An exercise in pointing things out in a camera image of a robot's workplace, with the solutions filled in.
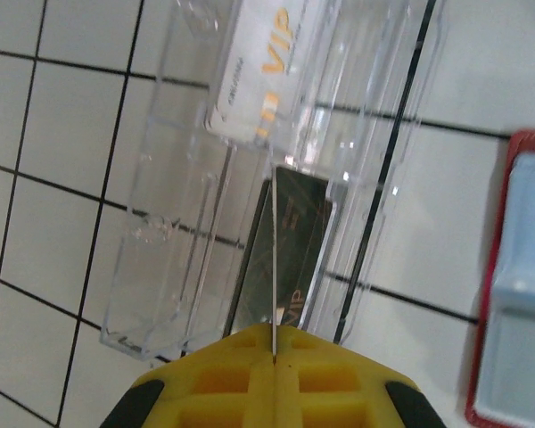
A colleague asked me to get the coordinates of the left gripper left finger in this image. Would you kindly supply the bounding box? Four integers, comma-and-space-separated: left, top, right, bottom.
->
100, 324, 276, 428

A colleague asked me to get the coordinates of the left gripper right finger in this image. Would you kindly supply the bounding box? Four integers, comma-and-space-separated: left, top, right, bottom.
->
276, 325, 449, 428

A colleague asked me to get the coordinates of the thin plastic card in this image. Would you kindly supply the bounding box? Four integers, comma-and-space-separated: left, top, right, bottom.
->
269, 164, 278, 362

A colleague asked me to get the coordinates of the black VIP card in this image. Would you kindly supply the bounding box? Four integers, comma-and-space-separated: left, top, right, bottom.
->
222, 165, 338, 340

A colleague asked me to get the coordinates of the clear acrylic tray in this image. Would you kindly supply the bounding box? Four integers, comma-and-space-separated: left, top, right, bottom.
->
98, 0, 449, 362

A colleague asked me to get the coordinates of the red card holder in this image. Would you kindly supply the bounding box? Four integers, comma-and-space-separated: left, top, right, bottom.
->
465, 128, 535, 424

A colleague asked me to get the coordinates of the white VIP card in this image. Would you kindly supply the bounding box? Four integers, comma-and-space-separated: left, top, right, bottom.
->
203, 0, 313, 151

